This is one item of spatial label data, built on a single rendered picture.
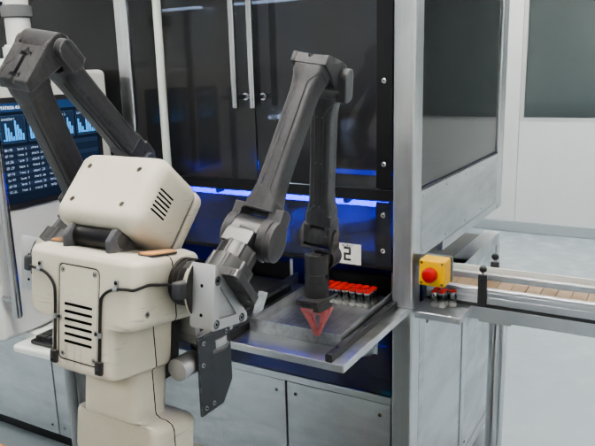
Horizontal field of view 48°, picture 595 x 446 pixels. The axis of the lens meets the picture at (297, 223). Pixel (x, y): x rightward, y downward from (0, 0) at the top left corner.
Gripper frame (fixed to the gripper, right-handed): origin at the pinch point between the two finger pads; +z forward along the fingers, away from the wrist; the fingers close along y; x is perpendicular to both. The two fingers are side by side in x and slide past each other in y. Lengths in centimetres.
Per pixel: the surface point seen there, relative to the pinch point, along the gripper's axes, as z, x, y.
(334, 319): 2.3, 3.6, 16.4
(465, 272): -7, -23, 45
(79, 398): 46, 102, 15
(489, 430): 41, -31, 49
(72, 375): 35, 100, 12
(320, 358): 3.7, -4.3, -6.4
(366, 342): 3.2, -9.8, 7.1
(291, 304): 1.8, 19.6, 21.6
